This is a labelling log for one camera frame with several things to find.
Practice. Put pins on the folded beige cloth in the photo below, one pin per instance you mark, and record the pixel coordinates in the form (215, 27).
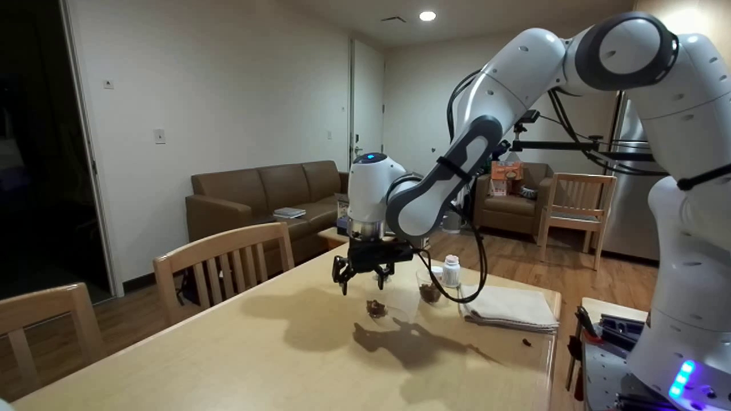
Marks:
(509, 306)

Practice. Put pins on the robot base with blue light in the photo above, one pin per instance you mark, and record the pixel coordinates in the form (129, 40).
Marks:
(692, 380)

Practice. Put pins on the white pill bottle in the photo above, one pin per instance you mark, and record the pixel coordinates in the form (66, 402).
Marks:
(450, 271)

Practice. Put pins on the brown armchair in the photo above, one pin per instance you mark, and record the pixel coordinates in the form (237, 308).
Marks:
(515, 212)

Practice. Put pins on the brown leather sofa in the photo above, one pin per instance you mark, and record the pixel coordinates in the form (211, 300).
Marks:
(243, 196)

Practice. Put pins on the clear cup with nuts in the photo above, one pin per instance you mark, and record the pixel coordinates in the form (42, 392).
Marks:
(430, 293)

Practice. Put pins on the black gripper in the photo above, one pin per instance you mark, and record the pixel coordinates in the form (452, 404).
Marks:
(370, 253)

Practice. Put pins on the wooden chair in background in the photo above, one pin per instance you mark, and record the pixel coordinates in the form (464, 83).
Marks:
(578, 201)

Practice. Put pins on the wooden dining table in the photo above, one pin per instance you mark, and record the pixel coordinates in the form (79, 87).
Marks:
(297, 342)

